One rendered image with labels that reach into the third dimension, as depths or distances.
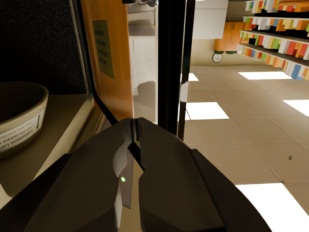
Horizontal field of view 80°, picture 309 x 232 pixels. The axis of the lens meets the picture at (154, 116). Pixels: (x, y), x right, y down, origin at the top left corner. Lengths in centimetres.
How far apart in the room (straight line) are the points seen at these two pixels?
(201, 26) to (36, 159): 503
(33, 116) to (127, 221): 19
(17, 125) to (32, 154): 4
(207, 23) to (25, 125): 506
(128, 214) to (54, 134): 16
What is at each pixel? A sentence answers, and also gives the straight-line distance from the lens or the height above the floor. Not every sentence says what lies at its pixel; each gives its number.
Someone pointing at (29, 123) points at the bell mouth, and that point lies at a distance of 27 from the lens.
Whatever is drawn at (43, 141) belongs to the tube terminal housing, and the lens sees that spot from 30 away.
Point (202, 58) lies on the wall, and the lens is 603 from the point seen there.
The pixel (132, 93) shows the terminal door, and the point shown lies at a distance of 21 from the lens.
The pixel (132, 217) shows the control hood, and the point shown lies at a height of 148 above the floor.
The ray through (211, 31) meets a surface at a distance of 525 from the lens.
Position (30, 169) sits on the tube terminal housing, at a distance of 26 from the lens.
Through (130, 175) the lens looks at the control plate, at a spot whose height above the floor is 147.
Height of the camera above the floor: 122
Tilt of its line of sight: 29 degrees up
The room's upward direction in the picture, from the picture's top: 180 degrees clockwise
